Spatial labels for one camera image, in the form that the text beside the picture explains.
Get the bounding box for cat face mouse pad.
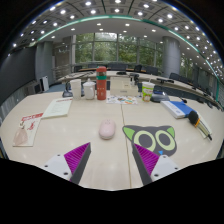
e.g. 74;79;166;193
121;124;178;158

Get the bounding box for ceiling lights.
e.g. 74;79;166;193
11;0;224;78

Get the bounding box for white paper cup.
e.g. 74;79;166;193
69;78;83;100

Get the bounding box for black microphone base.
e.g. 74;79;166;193
61;81;74;98

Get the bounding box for blue book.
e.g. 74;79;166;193
160;99;198;120

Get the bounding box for red thermos bottle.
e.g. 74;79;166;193
95;65;108;101

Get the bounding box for beige cardboard box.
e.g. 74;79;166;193
109;76;139;98

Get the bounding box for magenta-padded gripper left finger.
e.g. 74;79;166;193
42;142;92;185

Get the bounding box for dark office chairs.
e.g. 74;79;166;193
73;62;224;111

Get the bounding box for green printed paper cup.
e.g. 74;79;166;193
141;81;156;103

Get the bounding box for white lidded mug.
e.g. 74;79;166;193
82;79;97;101

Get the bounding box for pink computer mouse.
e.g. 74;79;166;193
98;118;117;141

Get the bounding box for red and white booklet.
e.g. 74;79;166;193
12;112;44;148

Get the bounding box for white notepad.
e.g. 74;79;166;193
196;114;213;139

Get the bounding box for white paper document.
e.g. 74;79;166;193
41;97;74;120

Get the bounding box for grey box appliance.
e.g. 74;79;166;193
26;81;43;96

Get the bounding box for colourful sticker sheet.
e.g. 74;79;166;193
105;95;139;106

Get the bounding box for white floor appliance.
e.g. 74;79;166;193
39;75;50;93

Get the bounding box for dark grey conference console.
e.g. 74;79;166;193
149;90;171;104

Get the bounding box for black handheld microphone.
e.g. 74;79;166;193
187;110;213;141

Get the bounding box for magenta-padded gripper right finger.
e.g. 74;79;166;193
131;143;181;186

